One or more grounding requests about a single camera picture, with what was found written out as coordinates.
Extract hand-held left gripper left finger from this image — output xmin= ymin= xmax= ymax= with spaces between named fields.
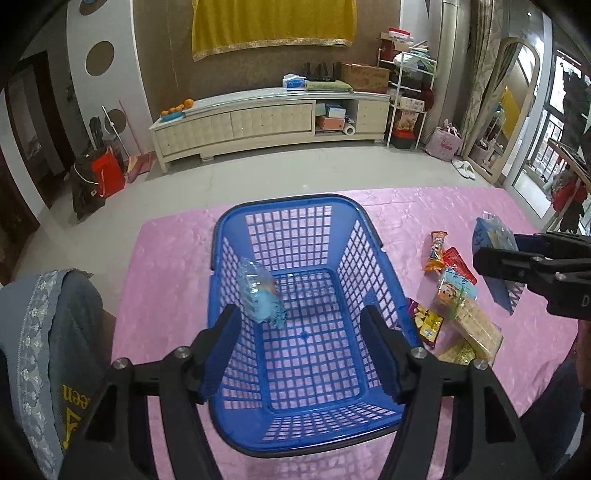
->
xmin=60 ymin=305 xmax=243 ymax=480

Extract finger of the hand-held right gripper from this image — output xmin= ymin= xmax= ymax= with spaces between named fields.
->
xmin=513 ymin=232 xmax=591 ymax=259
xmin=472 ymin=247 xmax=591 ymax=301

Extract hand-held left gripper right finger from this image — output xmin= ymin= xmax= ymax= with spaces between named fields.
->
xmin=359 ymin=305 xmax=532 ymax=480

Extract blue cracker packet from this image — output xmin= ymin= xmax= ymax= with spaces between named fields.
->
xmin=471 ymin=211 xmax=527 ymax=317

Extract red snack packet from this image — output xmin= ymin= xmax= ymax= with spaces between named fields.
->
xmin=441 ymin=247 xmax=478 ymax=284

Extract yellow printed snack packet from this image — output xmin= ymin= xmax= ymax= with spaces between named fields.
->
xmin=405 ymin=298 xmax=445 ymax=347

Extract teal cartoon snack bag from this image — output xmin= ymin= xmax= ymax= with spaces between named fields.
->
xmin=431 ymin=268 xmax=476 ymax=317

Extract clear large cracker packet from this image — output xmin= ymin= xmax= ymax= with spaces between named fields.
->
xmin=450 ymin=295 xmax=504 ymax=361

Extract light blue clear snack packet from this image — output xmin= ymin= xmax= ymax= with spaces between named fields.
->
xmin=236 ymin=257 xmax=288 ymax=329

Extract orange long snack packet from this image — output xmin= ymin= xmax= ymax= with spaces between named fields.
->
xmin=424 ymin=231 xmax=450 ymax=273

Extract blue plastic basket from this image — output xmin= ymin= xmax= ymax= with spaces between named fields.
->
xmin=207 ymin=194 xmax=423 ymax=459

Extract red hanging garment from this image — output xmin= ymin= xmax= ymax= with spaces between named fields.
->
xmin=551 ymin=178 xmax=589 ymax=232

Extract wooden clothes rack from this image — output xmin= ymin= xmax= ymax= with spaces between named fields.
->
xmin=547 ymin=138 xmax=591 ymax=178

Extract pink tablecloth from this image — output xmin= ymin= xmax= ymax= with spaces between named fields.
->
xmin=111 ymin=187 xmax=583 ymax=480

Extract person's dark clothing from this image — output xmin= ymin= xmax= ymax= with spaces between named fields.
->
xmin=519 ymin=323 xmax=591 ymax=472

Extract glass sliding door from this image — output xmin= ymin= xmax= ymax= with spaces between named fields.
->
xmin=503 ymin=41 xmax=591 ymax=217

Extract pink bag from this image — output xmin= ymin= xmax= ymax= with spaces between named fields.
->
xmin=425 ymin=120 xmax=463 ymax=160

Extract arched standing mirror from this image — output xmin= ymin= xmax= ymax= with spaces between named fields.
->
xmin=462 ymin=37 xmax=541 ymax=185

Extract black hanging garment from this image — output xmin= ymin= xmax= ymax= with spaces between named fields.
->
xmin=561 ymin=69 xmax=591 ymax=144

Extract white metal rack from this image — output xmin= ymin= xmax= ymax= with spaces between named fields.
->
xmin=376 ymin=44 xmax=437 ymax=149

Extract patterned curtain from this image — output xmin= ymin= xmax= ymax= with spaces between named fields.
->
xmin=462 ymin=0 xmax=509 ymax=148

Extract tall standing air conditioner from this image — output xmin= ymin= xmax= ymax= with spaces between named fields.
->
xmin=434 ymin=0 xmax=478 ymax=153

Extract pink broom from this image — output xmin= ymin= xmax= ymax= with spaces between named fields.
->
xmin=117 ymin=99 xmax=153 ymax=176

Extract black bag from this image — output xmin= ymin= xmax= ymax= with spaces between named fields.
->
xmin=70 ymin=150 xmax=107 ymax=221

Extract red bag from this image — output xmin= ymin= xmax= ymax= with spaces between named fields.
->
xmin=91 ymin=147 xmax=126 ymax=198

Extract cardboard box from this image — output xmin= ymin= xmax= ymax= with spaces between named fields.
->
xmin=339 ymin=62 xmax=391 ymax=93

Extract cream TV cabinet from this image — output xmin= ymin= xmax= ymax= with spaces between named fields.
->
xmin=148 ymin=85 xmax=393 ymax=174

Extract red gift box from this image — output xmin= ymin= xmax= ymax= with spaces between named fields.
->
xmin=381 ymin=30 xmax=414 ymax=61

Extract white mop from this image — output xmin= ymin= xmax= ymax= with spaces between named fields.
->
xmin=102 ymin=105 xmax=127 ymax=171

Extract green folded cloth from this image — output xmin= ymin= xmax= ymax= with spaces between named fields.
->
xmin=305 ymin=80 xmax=354 ymax=92

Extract pile of oranges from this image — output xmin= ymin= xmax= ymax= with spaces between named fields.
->
xmin=161 ymin=98 xmax=195 ymax=116

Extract yellow cloth cover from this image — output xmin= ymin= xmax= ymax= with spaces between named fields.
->
xmin=191 ymin=0 xmax=358 ymax=63

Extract brown round wall disc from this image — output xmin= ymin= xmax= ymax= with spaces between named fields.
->
xmin=102 ymin=105 xmax=129 ymax=132
xmin=87 ymin=41 xmax=115 ymax=70

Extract dark wooden doorway frame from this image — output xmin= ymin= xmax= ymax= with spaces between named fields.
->
xmin=9 ymin=51 xmax=77 ymax=208

